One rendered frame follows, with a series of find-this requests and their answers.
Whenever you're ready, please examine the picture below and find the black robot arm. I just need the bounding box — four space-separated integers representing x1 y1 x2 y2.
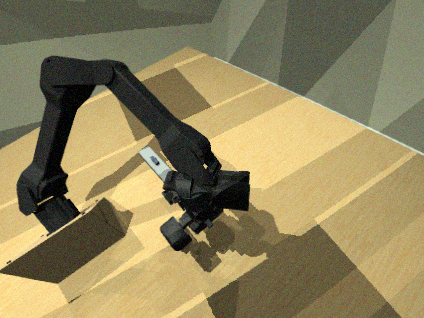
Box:
16 55 250 236

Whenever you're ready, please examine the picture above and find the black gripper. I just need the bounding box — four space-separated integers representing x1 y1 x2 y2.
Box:
159 199 224 251

